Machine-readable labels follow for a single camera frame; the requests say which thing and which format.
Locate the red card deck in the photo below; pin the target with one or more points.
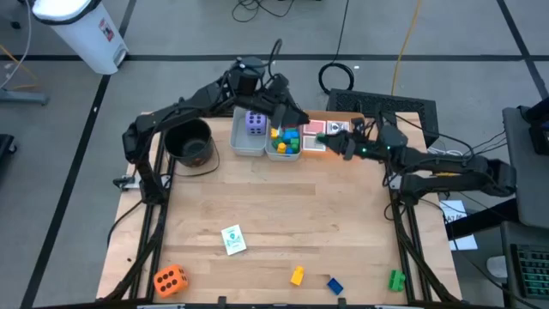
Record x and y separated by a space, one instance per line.
315 127

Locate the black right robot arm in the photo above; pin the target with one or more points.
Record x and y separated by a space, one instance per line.
450 165

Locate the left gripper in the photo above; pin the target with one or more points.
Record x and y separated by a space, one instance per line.
274 96

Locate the orange foam dice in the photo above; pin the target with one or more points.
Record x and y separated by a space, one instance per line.
170 288

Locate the black desk device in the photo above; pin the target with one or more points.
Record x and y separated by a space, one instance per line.
541 137

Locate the black pumpkin-face bucket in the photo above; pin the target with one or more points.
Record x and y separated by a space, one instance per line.
188 137

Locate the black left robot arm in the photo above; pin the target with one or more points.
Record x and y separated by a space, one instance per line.
171 113

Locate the black desk foot bar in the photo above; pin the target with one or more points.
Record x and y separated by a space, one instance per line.
480 219

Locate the white card green emblem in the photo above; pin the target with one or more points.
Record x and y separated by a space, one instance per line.
233 240

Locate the blue heart-shaped toy block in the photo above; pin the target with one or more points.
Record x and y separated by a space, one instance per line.
291 135

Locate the black chair base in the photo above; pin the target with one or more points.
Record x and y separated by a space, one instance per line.
6 148

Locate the white trash bin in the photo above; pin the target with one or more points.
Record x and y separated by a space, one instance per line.
86 38

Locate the translucent orange tray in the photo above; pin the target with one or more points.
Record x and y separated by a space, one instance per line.
330 115

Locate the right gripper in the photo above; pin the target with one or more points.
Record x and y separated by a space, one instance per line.
366 143

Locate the orange toy brick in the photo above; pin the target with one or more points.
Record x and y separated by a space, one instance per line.
274 133

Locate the white computer mouse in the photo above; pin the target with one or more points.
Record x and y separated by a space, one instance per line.
497 266

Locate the white paper sheet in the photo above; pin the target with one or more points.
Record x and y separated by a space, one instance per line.
459 212

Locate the purple foam dice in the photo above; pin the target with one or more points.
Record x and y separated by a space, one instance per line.
255 123

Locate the dark blue toy brick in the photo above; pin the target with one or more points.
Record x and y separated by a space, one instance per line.
335 286

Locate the grey stand base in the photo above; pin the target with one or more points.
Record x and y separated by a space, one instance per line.
23 96

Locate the black perforated metal panel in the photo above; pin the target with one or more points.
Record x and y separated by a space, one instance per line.
377 103

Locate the black aluminium table frame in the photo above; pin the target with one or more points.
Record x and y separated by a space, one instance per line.
148 257

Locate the grey desk with keyboard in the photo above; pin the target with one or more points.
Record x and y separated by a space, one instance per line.
514 234

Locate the backlit keyboard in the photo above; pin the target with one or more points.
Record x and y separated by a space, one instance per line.
532 270

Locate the grey plastic bin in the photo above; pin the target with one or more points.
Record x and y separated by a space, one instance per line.
240 143
283 157

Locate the yellow connector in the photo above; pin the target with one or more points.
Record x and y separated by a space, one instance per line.
446 174

